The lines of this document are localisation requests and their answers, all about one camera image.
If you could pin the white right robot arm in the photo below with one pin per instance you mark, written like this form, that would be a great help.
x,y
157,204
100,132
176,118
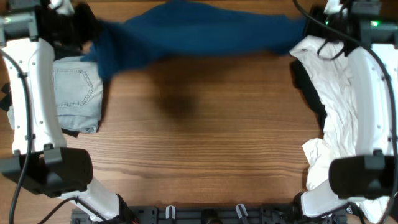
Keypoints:
x,y
350,55

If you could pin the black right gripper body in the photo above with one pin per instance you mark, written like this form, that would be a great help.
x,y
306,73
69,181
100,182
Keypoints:
x,y
333,18

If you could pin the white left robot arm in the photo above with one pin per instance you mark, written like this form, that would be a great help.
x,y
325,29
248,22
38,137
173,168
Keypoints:
x,y
41,161

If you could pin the dark blue t-shirt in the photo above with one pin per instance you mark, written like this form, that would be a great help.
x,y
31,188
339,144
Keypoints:
x,y
189,28

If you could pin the white printed t-shirt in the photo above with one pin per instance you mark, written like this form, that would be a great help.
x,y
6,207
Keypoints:
x,y
333,83

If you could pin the folded light blue jeans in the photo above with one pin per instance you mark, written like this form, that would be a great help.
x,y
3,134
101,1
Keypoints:
x,y
78,94

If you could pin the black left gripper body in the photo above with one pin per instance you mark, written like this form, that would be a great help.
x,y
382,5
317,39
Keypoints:
x,y
77,24

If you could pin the folded black garment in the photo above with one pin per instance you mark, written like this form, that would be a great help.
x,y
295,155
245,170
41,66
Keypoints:
x,y
6,103

